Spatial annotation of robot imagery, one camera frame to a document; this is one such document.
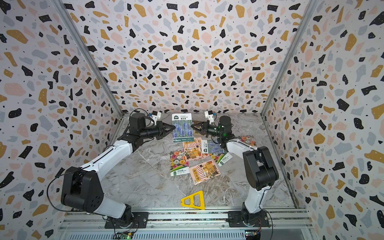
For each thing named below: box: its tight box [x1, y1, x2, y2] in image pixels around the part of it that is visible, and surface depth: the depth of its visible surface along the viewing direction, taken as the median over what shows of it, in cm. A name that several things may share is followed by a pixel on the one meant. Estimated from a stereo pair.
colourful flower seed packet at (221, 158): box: [211, 152, 233, 167], surface depth 99 cm
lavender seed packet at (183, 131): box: [171, 113, 194, 143], surface depth 83 cm
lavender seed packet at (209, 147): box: [201, 139, 225, 154], surface depth 102 cm
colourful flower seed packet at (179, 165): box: [170, 150, 190, 177], surface depth 96 cm
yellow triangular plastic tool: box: [180, 190, 205, 210], surface depth 81 cm
